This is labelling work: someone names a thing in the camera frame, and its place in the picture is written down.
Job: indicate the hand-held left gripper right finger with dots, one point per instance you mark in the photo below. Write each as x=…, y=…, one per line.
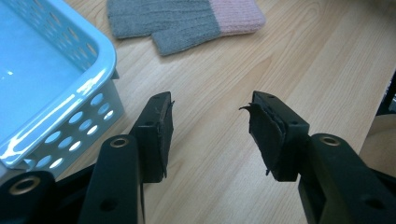
x=274, y=140

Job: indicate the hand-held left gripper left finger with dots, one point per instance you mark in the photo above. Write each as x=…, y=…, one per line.
x=152, y=146

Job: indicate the grey and pink knitted glove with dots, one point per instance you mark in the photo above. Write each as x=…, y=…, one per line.
x=174, y=21

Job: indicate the light blue perforated plastic basket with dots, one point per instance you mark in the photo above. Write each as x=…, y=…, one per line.
x=37, y=71

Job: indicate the dark object beside table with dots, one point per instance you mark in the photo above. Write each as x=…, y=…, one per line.
x=388, y=96

